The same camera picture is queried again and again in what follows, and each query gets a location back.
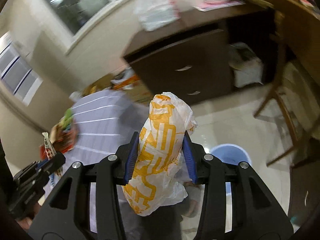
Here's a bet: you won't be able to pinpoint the blue trash bucket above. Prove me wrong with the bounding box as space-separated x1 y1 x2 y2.
210 144 252 165

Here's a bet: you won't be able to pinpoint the cardboard box on floor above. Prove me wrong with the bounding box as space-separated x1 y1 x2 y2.
82 74 153 105

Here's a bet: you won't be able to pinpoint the wall poster grey panels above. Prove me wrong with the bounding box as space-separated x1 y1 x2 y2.
0 32 43 106

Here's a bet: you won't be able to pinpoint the brown wooden desk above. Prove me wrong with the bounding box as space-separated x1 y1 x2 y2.
247 0 319 69

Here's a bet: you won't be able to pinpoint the dark wooden drawer cabinet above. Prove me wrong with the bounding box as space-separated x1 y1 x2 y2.
122 3 276 106

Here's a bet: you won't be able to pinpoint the window with white frame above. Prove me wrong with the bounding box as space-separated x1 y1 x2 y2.
22 0 131 55

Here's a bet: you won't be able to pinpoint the pink paper on cabinet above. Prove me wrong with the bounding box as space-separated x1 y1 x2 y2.
194 0 245 12

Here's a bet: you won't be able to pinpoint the white box under desk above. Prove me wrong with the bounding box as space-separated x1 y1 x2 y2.
228 42 264 88

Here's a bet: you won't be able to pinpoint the purple checked tablecloth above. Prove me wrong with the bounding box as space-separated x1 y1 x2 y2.
43 89 151 201

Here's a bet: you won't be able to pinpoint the wooden chair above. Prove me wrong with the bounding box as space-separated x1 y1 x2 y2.
253 11 320 168

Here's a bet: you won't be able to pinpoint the white orange plastic bag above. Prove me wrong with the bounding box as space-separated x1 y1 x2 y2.
122 92 197 217

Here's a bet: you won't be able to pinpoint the white plastic bag of items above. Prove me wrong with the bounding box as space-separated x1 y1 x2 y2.
134 0 180 32

